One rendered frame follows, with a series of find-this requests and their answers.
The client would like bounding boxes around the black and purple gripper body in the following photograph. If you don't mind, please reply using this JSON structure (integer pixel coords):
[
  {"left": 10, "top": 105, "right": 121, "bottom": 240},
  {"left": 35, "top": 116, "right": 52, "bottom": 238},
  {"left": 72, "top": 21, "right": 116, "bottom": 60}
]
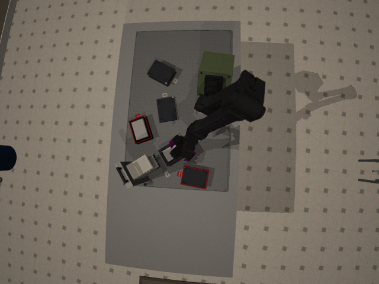
[{"left": 172, "top": 135, "right": 192, "bottom": 161}]

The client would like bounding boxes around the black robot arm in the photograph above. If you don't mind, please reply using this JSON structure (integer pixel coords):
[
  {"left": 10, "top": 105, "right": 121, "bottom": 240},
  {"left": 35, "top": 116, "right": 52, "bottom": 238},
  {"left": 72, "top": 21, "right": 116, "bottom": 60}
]
[{"left": 170, "top": 70, "right": 266, "bottom": 159}]

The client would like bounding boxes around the white well plate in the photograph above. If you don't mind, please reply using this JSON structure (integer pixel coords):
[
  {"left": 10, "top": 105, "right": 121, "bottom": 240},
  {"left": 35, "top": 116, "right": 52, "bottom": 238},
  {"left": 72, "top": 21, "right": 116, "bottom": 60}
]
[{"left": 131, "top": 118, "right": 149, "bottom": 140}]

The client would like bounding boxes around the grey shelf rack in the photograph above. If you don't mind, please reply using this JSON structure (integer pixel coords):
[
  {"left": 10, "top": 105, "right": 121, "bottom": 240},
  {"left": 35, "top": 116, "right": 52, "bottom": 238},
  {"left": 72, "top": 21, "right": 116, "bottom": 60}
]
[{"left": 121, "top": 153, "right": 164, "bottom": 185}]

